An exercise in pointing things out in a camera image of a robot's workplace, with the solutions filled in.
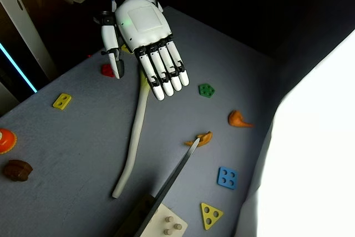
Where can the blue square four-hole block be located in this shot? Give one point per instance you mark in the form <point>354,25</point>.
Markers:
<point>228,178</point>

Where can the orange toy tart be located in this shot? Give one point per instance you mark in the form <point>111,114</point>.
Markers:
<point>6,140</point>

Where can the yellow two-hole block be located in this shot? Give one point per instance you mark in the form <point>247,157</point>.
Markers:
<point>62,101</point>

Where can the grey table cloth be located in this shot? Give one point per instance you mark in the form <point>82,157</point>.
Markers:
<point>83,142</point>

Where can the cyan light strip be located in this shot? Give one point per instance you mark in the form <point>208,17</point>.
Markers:
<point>19,69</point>

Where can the brown toy meat piece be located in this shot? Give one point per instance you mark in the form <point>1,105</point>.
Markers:
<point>17,170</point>

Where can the large steel cleaver blade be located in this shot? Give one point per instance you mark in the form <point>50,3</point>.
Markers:
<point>172,178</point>

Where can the red block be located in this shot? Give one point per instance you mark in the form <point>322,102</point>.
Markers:
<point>106,71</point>

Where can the orange toy chicken drumstick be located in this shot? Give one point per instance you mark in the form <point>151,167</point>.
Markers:
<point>235,119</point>

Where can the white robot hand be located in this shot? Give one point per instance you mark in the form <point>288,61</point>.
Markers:
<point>144,23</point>

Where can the white post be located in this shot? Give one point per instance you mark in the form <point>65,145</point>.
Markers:
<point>25,31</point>

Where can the long white green leek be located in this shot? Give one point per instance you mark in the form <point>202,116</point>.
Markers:
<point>136,137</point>

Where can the wooden peg board base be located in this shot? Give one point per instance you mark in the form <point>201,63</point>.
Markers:
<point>169,220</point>

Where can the yellow triangle three-hole block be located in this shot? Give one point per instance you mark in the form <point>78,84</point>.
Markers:
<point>209,214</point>

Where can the green pentagon five-hole block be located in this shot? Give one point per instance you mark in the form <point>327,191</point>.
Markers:
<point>206,90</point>

